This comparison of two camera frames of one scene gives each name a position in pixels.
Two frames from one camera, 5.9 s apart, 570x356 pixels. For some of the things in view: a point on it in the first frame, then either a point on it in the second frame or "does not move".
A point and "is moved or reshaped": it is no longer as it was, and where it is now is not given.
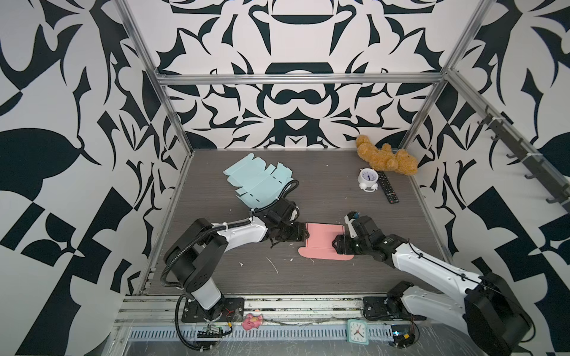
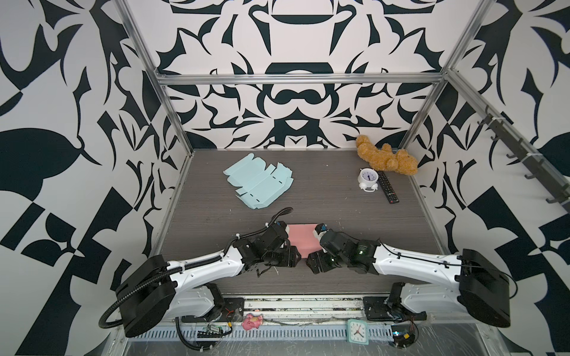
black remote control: (388, 190) does not move
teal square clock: (357, 331) does not move
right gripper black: (342, 244) → (318, 267)
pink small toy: (250, 321) does not move
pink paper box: (319, 243) is moved or reshaped
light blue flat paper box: (260, 186) does not move
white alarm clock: (368, 179) does not move
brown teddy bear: (385, 159) does not move
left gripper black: (298, 232) → (290, 258)
